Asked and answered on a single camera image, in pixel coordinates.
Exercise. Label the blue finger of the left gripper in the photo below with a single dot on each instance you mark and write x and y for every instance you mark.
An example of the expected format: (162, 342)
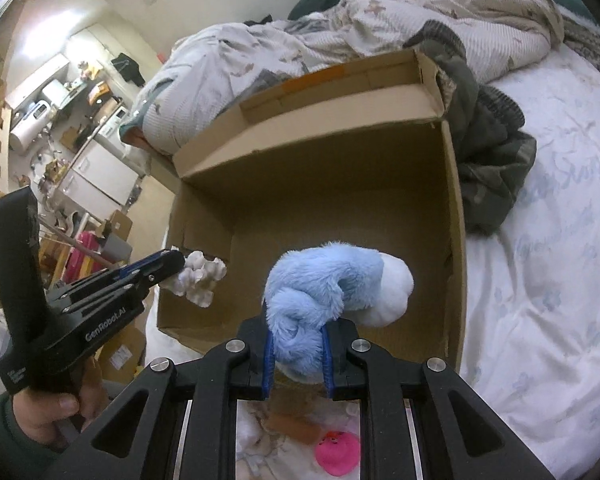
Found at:
(152, 277)
(161, 265)

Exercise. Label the cream lace scrunchie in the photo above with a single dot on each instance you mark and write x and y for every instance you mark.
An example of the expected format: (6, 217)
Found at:
(196, 282)

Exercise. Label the dark camouflage jacket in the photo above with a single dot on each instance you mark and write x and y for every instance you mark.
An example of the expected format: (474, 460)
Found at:
(493, 155)

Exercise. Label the light blue fluffy sock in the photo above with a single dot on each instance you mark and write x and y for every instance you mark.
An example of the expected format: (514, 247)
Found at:
(308, 288)

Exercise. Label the crumpled checkered beige blanket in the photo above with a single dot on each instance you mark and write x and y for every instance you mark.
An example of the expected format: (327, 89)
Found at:
(223, 64)

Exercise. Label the white washing machine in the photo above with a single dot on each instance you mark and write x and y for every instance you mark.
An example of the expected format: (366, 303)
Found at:
(108, 132)

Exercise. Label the black white patterned blanket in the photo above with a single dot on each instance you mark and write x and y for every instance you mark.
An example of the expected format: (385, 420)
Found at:
(583, 37)

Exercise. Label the left hand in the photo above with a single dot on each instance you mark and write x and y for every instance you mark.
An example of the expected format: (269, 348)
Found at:
(38, 413)

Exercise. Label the cardboard box on floor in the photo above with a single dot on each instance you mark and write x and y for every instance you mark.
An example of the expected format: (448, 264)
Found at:
(119, 358)

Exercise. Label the pink bag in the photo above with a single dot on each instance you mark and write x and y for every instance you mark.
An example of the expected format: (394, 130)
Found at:
(78, 264)

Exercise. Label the white kitchen cabinets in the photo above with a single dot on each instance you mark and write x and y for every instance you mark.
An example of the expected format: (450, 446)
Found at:
(96, 182)

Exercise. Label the open cardboard box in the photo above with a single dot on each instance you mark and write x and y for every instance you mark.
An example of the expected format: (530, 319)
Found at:
(359, 153)

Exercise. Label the white floral teddy duvet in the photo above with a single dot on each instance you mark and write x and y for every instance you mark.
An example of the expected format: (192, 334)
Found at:
(532, 340)

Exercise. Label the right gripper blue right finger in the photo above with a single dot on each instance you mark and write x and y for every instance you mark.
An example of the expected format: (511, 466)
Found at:
(420, 420)

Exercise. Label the pink rubber duck toy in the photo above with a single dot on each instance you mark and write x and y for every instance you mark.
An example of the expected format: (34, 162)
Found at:
(338, 453)

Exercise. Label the dark garment hanging on wall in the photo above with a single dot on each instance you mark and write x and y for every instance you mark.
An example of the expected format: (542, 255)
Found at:
(129, 69)

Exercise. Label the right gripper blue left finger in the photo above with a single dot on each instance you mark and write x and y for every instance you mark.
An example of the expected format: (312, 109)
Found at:
(176, 421)

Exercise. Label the peach foam tube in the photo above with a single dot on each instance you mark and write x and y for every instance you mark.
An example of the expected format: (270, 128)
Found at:
(296, 428)

